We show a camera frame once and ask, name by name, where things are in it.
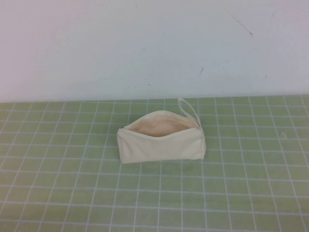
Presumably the cream fabric pencil case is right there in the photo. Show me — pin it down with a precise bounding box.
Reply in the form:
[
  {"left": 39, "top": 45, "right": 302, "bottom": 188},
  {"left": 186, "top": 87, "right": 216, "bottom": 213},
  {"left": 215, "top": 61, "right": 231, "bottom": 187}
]
[{"left": 117, "top": 98, "right": 208, "bottom": 165}]

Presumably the green grid cutting mat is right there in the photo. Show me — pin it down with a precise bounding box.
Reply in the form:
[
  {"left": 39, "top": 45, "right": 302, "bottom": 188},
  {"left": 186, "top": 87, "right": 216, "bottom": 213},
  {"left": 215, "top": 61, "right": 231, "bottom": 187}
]
[{"left": 0, "top": 96, "right": 309, "bottom": 232}]

